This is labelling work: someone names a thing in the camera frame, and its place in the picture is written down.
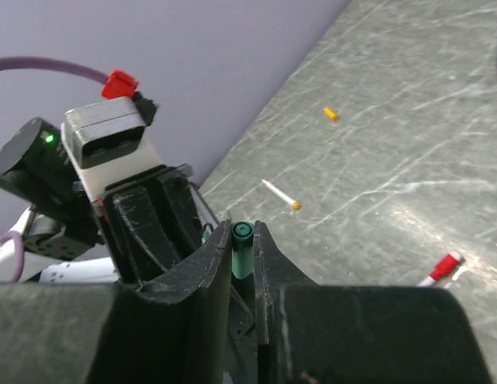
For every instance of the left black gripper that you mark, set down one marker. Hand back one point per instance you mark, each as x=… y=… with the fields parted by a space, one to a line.
x=149 y=223

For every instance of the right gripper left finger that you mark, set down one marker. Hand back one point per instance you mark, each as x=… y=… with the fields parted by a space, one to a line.
x=172 y=332

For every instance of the white pen red tip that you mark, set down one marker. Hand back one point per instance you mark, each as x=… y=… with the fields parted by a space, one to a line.
x=428 y=281

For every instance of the red pen cap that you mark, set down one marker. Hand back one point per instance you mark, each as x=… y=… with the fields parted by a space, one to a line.
x=446 y=266

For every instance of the green pen cap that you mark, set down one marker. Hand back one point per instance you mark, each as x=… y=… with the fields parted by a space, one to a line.
x=242 y=249

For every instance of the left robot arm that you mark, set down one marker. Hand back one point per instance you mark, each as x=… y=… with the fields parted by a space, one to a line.
x=35 y=166

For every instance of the white pen yellow tip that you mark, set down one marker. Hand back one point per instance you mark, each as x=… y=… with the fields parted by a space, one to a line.
x=294 y=204

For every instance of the yellow pen cap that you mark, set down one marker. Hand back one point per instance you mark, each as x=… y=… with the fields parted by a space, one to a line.
x=331 y=114

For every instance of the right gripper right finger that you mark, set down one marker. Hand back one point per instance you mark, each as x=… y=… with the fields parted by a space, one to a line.
x=311 y=333

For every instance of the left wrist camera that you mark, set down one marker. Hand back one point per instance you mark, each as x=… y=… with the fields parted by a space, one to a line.
x=106 y=144

